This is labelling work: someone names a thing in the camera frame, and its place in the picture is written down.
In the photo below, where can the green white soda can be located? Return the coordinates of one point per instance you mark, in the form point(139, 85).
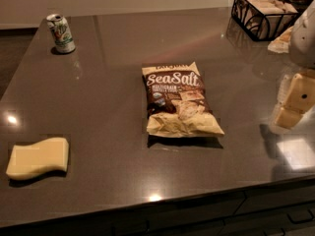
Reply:
point(61, 33)

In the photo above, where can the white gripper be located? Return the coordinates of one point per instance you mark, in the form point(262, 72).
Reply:
point(303, 38)

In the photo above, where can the white napkins in basket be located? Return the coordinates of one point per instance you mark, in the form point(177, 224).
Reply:
point(267, 9)

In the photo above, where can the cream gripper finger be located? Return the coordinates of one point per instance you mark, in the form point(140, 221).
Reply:
point(286, 118)

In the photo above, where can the yellow sponge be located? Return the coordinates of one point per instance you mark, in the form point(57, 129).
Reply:
point(28, 162)

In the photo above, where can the white packet beside basket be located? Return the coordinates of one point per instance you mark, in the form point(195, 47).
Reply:
point(281, 43)

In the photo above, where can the brown sea salt chip bag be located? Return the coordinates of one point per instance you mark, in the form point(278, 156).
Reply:
point(177, 105)

